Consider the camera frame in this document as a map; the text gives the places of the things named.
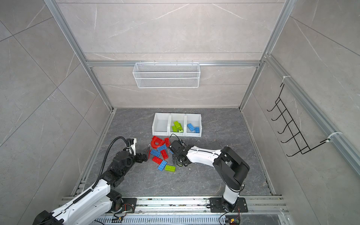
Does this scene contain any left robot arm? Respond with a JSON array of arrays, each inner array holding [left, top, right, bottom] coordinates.
[[33, 136, 148, 225]]

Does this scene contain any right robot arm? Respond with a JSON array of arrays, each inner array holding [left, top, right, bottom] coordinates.
[[170, 140, 250, 207]]

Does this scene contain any red lego brick top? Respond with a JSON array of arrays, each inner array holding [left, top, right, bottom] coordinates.
[[164, 138, 170, 147]]

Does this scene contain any white middle bin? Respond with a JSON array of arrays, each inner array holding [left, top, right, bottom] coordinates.
[[169, 113, 185, 137]]

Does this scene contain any white bin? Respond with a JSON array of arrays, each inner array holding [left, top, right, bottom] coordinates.
[[152, 112, 171, 137], [169, 113, 185, 137], [185, 113, 203, 137]]

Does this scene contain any white left bin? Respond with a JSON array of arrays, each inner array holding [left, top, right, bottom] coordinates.
[[152, 112, 171, 137]]

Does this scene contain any white right bin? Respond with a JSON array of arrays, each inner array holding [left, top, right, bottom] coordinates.
[[185, 113, 203, 137]]

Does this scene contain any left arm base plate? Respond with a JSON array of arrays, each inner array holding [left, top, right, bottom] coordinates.
[[111, 197, 137, 213]]

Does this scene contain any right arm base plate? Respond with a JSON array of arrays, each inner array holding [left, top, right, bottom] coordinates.
[[206, 197, 248, 213]]

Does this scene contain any white wire mesh basket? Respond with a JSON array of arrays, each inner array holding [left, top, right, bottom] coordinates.
[[133, 62, 201, 88]]

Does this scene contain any aluminium rail front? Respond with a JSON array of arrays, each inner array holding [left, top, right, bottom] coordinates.
[[54, 196, 289, 217]]

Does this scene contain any black wire hook rack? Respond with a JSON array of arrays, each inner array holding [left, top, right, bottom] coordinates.
[[266, 83, 331, 157]]

